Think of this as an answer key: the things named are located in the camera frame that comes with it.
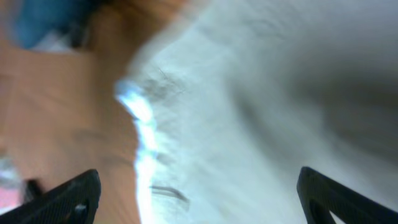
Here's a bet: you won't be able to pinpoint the khaki shorts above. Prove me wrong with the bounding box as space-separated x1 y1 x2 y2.
116 0 397 223

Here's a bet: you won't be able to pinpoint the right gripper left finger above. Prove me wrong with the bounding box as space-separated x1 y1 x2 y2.
1 169 101 224

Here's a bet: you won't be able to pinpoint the folded navy blue shorts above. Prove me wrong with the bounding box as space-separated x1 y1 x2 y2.
12 0 104 49

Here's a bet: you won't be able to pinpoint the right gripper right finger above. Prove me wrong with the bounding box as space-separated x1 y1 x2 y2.
297 167 397 224

